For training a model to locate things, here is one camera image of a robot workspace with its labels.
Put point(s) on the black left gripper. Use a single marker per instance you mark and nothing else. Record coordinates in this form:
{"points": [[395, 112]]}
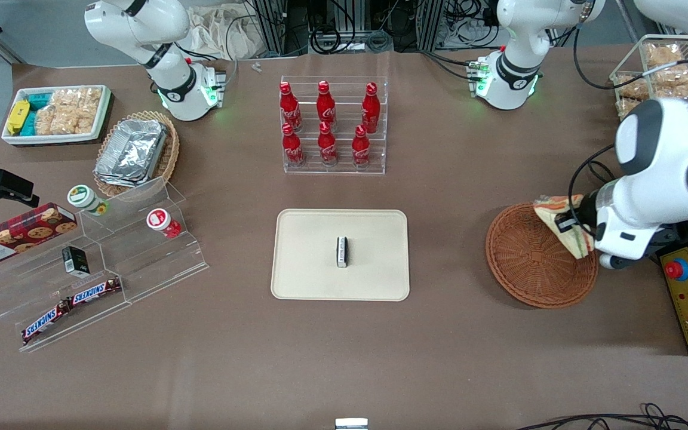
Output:
{"points": [[584, 211]]}

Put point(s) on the triangular sandwich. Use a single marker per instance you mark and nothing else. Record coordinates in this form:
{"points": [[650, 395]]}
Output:
{"points": [[578, 243]]}

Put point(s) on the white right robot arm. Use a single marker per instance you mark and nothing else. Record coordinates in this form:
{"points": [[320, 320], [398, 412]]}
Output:
{"points": [[141, 27]]}

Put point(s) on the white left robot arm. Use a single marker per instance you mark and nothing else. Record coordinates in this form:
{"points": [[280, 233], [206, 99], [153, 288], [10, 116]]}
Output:
{"points": [[666, 155]]}

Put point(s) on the round brown wicker basket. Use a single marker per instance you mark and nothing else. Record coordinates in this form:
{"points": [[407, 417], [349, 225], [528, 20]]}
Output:
{"points": [[526, 263]]}

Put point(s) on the oval tan wicker basket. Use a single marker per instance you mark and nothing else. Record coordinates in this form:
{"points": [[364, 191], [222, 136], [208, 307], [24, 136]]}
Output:
{"points": [[171, 155]]}

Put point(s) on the beige plastic tray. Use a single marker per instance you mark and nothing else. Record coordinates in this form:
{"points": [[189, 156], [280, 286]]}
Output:
{"points": [[308, 263]]}

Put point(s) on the red tartan cookie box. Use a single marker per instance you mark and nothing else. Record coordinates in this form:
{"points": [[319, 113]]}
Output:
{"points": [[15, 236]]}

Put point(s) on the white rectangular plastic bin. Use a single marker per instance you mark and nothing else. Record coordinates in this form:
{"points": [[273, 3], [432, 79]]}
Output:
{"points": [[51, 139]]}

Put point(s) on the green lid yogurt cup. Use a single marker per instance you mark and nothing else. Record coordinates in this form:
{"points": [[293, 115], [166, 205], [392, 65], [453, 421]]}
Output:
{"points": [[84, 198]]}

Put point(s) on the teal snack packet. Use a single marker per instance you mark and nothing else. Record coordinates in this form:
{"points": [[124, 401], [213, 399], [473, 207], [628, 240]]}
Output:
{"points": [[39, 100], [29, 124]]}

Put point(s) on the yellow snack packet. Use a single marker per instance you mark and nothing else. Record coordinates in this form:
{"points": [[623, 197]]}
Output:
{"points": [[18, 117]]}

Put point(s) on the clear rice cracker bag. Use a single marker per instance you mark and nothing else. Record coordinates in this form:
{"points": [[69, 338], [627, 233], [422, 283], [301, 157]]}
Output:
{"points": [[632, 88], [56, 121], [66, 97], [89, 110], [675, 79], [687, 91], [627, 107], [665, 55]]}

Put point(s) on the small black carton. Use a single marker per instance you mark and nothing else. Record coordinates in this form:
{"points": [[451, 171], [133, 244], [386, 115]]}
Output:
{"points": [[75, 261]]}

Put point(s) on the red emergency stop button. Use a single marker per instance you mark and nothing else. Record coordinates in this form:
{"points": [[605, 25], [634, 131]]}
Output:
{"points": [[674, 269]]}

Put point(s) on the aluminium foil container stack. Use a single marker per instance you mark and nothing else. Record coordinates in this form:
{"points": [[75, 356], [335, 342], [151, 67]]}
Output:
{"points": [[132, 152]]}

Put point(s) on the brown snickers bar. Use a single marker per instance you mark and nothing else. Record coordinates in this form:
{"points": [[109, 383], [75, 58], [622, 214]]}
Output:
{"points": [[94, 291], [45, 323]]}

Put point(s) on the clear acrylic stepped shelf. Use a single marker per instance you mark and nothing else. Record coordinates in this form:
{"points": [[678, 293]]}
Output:
{"points": [[135, 269]]}

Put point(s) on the red lid yogurt cup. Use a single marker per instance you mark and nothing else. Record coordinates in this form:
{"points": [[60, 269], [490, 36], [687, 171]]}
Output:
{"points": [[160, 221]]}

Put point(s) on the red cola bottle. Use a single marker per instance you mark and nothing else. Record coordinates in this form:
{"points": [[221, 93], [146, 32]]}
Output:
{"points": [[326, 147], [292, 149], [289, 110], [361, 150], [325, 108], [371, 112]]}

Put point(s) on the clear acrylic bottle rack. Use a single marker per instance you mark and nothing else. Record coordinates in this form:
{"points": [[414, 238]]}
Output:
{"points": [[344, 167]]}

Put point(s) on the small black white box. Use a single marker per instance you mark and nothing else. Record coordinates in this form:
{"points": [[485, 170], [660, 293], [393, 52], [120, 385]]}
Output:
{"points": [[342, 252]]}

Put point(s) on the beige cloth bag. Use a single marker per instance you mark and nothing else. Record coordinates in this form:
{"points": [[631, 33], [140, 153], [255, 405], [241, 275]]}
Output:
{"points": [[218, 33]]}

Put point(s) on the white black edge object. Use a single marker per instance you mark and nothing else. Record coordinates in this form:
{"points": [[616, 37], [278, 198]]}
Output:
{"points": [[351, 424]]}

